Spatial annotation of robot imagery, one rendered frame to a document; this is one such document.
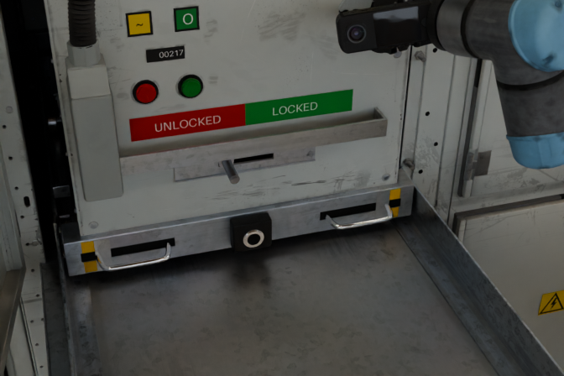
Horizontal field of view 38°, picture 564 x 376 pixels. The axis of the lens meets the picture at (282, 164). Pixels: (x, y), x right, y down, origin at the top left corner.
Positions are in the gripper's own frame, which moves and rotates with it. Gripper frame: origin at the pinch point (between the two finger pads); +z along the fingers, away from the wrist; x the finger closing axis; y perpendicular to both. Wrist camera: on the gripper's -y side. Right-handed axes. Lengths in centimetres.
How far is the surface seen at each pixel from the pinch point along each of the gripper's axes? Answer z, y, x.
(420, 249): 0.1, 10.6, -38.9
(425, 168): 9.6, 20.7, -30.7
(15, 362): 34, -46, -50
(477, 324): -16.2, 6.5, -43.2
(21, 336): 32, -45, -45
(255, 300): 4.0, -16.7, -38.5
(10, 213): 23, -43, -22
